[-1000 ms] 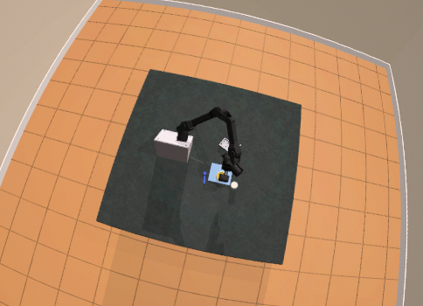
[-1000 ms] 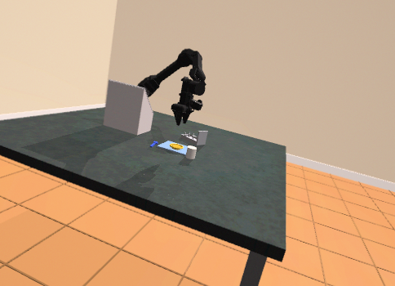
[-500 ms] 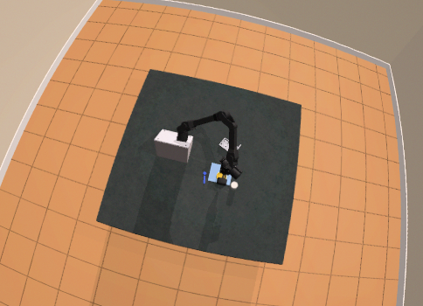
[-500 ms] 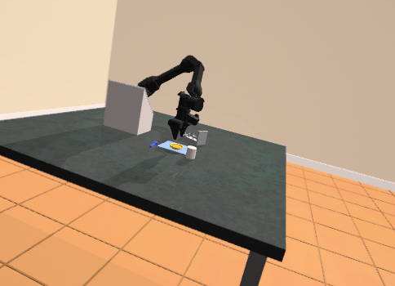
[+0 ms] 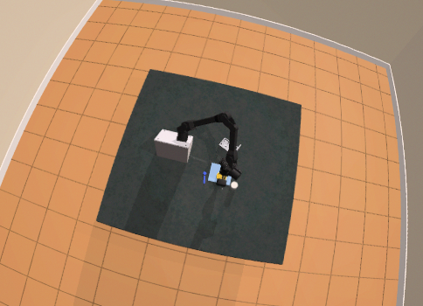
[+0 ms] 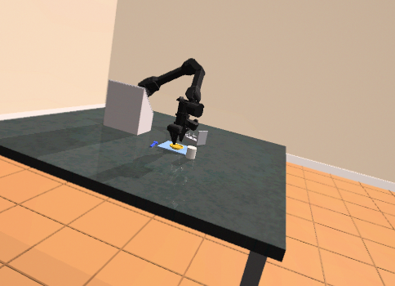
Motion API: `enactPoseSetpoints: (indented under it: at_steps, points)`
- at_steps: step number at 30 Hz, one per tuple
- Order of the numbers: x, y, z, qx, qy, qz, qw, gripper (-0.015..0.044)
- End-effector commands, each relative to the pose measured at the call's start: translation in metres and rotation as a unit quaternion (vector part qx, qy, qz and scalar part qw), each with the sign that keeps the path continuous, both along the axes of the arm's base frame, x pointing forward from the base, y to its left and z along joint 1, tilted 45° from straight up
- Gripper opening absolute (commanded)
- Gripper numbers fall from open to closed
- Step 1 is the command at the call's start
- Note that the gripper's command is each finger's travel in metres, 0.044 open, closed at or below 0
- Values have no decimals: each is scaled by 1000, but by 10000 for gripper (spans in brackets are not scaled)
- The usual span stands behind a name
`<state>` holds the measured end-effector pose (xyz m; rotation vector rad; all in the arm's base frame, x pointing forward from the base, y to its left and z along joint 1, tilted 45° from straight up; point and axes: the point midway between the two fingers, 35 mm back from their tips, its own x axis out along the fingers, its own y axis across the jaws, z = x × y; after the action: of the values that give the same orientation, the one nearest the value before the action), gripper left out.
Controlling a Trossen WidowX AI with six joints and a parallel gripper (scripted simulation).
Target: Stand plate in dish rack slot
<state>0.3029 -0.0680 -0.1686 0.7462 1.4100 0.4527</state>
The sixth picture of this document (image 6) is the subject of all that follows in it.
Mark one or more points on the yellow plate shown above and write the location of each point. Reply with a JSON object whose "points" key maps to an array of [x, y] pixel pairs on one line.
{"points": [[176, 147]]}

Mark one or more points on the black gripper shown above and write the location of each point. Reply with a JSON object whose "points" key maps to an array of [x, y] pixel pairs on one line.
{"points": [[176, 129]]}

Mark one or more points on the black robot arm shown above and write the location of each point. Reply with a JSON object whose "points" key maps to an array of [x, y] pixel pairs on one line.
{"points": [[193, 93]]}

